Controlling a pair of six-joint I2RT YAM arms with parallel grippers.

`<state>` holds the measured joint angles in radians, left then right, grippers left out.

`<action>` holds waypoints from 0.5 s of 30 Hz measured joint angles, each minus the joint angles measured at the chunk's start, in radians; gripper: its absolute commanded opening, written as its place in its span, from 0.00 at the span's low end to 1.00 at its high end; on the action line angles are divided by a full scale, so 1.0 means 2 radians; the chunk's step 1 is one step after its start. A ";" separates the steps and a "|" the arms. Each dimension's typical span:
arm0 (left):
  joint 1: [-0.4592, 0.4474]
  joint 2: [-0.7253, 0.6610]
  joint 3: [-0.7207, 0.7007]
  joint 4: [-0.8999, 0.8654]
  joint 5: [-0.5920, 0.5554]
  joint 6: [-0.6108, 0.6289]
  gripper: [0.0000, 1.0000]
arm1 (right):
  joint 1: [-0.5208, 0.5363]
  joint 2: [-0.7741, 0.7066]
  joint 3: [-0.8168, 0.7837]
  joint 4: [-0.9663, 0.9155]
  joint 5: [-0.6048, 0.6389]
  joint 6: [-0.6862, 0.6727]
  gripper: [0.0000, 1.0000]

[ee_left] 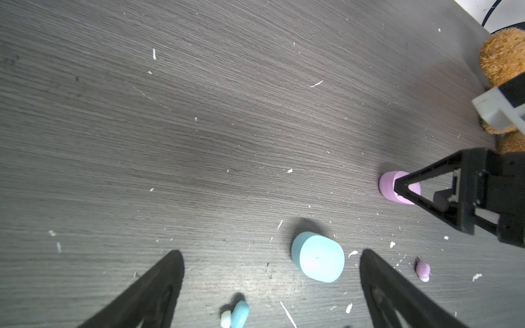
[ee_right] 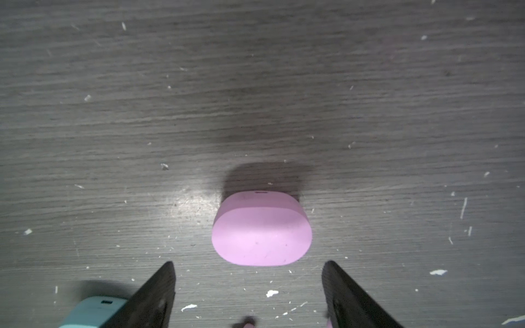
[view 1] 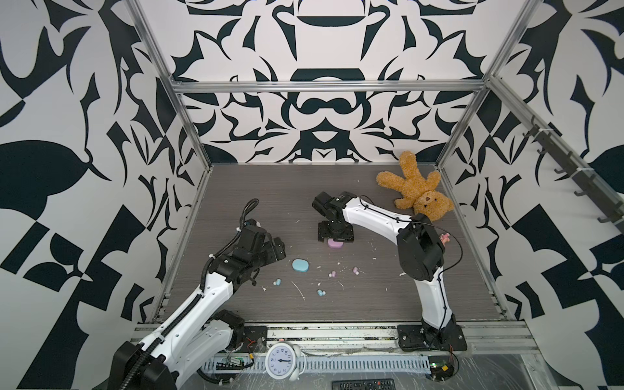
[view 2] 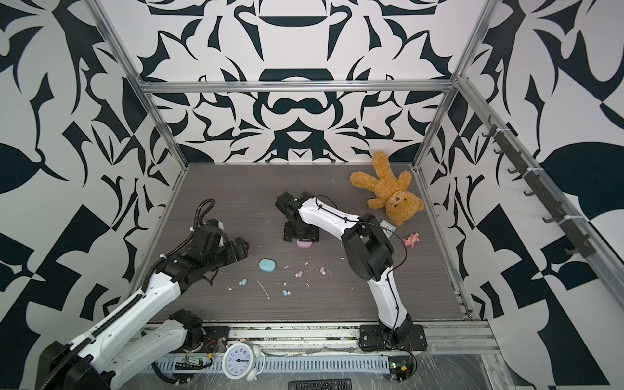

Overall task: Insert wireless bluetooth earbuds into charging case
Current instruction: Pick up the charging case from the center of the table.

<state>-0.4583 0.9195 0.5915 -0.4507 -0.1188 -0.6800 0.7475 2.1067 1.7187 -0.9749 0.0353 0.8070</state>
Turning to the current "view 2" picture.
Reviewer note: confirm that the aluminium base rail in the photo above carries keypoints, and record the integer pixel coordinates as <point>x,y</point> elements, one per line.
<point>443,337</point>

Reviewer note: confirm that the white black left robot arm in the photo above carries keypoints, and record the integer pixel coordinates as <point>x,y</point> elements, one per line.
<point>109,354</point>

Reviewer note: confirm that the brown teddy bear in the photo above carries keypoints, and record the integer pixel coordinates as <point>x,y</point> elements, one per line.
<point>391,192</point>

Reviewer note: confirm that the black remote control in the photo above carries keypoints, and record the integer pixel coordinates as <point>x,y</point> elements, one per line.
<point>331,384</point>

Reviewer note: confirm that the white slotted cable duct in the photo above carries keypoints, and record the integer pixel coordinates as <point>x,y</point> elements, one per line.
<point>374,364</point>

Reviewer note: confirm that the white round alarm clock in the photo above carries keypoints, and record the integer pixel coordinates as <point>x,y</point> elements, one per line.
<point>243,361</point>

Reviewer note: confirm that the green circuit board left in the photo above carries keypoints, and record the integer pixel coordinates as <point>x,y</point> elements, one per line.
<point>194,363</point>

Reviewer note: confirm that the small teal alarm clock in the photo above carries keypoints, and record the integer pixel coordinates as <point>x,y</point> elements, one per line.
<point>387,228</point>

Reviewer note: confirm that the small pink toy figure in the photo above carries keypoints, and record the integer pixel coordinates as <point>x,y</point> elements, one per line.
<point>411,240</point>

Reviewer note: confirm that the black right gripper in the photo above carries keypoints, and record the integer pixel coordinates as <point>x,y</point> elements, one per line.
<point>309,233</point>

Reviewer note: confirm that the purple earbud charging case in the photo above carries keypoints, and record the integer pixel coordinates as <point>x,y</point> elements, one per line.
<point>304,244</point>

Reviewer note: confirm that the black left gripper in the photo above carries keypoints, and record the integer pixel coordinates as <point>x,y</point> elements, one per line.
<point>234,255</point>

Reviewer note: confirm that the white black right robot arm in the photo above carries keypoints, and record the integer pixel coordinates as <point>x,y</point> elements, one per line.
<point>369,253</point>

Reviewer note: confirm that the black wall hook rail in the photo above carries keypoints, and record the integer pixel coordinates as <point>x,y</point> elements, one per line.
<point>567,218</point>

